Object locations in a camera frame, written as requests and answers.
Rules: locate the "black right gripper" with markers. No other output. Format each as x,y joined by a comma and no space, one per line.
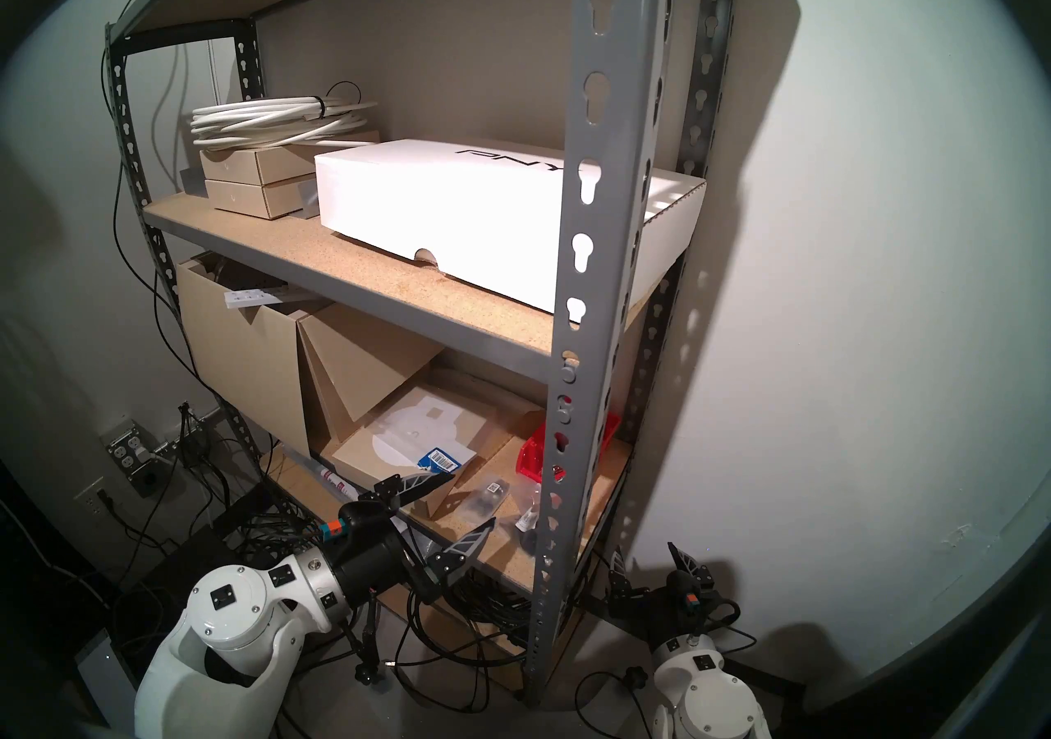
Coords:
677,610

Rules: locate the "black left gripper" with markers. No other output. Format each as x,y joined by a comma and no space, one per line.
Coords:
369,557

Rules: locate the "clear bag with black parts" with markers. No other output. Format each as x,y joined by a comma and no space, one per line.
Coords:
488,491

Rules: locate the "red plastic bin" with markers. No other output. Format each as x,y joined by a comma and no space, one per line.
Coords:
532,458

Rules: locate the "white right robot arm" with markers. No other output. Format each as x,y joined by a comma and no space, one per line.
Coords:
706,688

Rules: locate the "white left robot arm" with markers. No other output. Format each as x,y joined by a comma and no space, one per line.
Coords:
238,606

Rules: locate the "grey metal rack shelf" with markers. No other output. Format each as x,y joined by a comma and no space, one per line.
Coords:
603,171

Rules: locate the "flat cardboard box white label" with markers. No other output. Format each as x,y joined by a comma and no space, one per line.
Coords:
369,450

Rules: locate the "white tube pink print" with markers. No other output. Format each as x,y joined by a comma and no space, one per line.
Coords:
337,483

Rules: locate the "large open cardboard box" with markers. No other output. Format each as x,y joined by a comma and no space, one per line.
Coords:
238,360

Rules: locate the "black box on floor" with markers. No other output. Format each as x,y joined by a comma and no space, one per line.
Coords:
176,573

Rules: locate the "white power strip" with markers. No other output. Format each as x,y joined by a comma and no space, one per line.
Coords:
250,296

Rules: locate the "white PNY cardboard box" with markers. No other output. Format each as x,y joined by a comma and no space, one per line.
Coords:
443,204

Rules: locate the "white box device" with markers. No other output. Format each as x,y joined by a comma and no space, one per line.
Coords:
107,680

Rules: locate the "small brown cardboard box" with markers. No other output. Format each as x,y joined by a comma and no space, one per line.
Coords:
246,199
246,165

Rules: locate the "metal wall outlet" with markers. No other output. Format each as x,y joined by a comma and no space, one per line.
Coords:
123,446

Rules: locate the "white wall outlet plate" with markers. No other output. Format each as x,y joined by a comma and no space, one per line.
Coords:
89,495

